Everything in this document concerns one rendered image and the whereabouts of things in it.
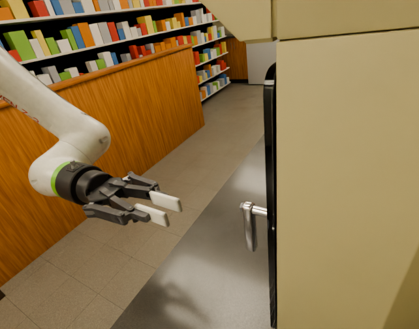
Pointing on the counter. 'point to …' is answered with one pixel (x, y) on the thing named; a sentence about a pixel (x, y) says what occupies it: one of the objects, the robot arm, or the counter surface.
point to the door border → (275, 190)
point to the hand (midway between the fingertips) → (159, 207)
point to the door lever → (249, 222)
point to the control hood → (247, 18)
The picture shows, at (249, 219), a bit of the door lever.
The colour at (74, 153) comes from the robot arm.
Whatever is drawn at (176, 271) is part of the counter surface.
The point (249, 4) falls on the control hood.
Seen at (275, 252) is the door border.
